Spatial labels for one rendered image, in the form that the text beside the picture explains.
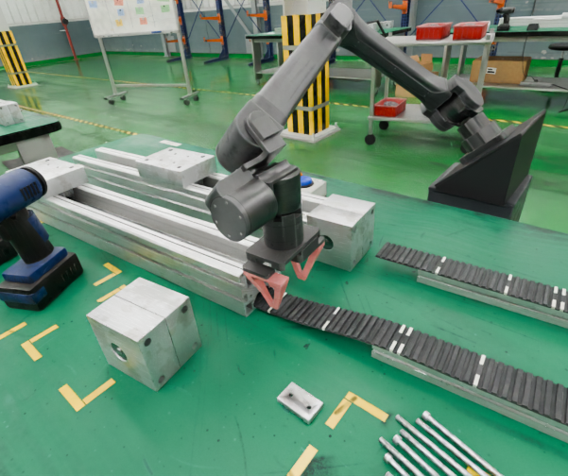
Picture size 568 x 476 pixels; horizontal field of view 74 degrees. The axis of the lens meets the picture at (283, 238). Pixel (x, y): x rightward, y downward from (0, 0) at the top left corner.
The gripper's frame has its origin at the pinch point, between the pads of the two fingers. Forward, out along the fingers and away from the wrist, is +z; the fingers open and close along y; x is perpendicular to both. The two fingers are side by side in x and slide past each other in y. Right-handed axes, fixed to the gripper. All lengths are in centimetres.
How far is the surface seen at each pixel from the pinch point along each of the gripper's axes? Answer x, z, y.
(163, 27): -451, -17, -365
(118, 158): -73, -3, -22
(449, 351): 24.0, 1.1, -0.8
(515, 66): -23, 46, -494
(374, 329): 14.4, 1.1, 0.3
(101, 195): -52, -4, -2
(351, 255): 4.0, 1.0, -13.9
